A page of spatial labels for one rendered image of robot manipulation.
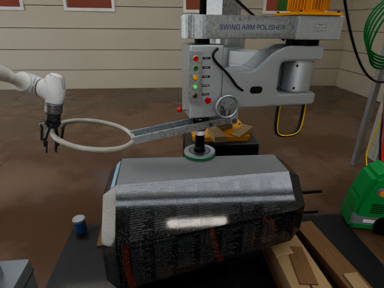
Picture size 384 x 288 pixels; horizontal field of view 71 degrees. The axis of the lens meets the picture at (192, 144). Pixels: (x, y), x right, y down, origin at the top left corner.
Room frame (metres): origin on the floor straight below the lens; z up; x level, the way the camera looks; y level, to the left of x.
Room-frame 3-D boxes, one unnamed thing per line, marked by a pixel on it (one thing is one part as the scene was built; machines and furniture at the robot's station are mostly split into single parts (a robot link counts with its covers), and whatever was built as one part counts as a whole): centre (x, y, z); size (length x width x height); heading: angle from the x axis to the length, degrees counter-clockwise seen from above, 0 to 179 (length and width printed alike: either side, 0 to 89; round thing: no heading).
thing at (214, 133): (2.05, -0.20, 0.81); 0.20 x 0.10 x 0.05; 13
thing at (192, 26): (1.77, -0.39, 1.60); 0.96 x 0.25 x 0.17; 104
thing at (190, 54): (1.56, -0.01, 1.35); 0.08 x 0.03 x 0.28; 104
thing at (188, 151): (1.69, -0.05, 0.83); 0.21 x 0.21 x 0.01
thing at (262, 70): (1.77, -0.44, 1.28); 0.74 x 0.23 x 0.49; 104
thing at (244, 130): (2.15, -0.42, 0.80); 0.20 x 0.10 x 0.05; 135
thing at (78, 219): (1.80, 0.93, 0.08); 0.10 x 0.10 x 0.13
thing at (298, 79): (1.84, -0.69, 1.32); 0.19 x 0.19 x 0.20
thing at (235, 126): (2.30, -0.23, 0.76); 0.49 x 0.49 x 0.05; 5
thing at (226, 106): (1.60, -0.20, 1.18); 0.15 x 0.10 x 0.15; 104
